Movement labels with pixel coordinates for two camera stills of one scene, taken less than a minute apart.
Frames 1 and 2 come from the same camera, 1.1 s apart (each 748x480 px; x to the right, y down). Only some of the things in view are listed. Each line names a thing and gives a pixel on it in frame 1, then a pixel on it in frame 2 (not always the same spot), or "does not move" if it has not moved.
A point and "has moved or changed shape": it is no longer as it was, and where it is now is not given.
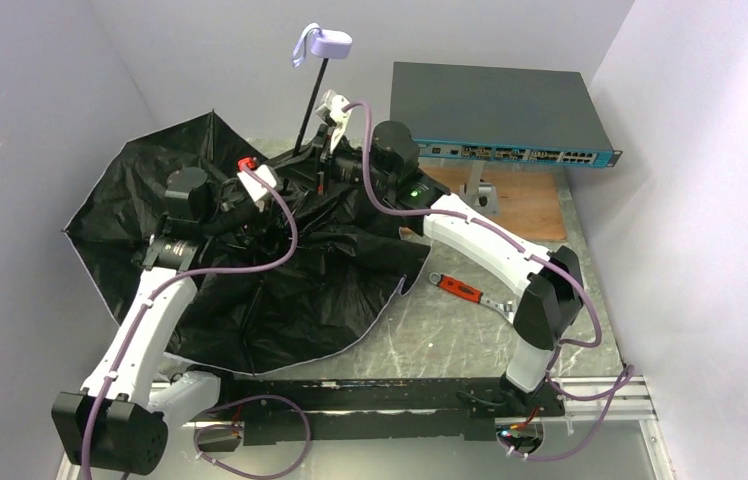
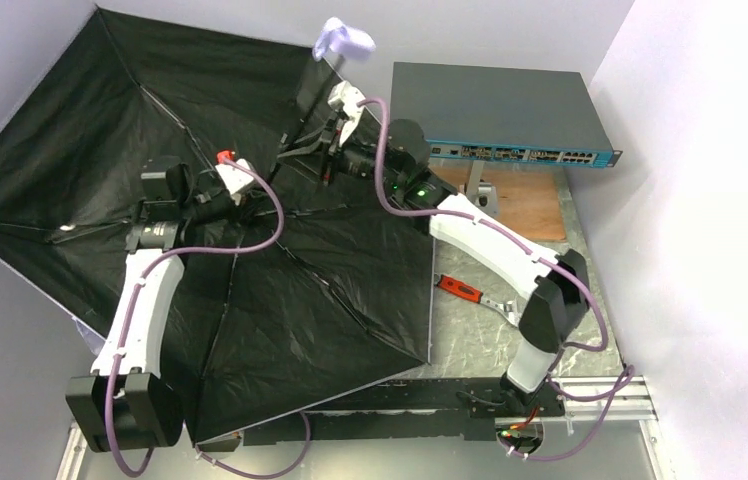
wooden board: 529,198 does not move
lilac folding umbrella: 290,283 has moved or changed shape
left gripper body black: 241,213 to 249,206
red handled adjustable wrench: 468,291 does not move
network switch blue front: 489,113 does not move
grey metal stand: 483,197 does not move
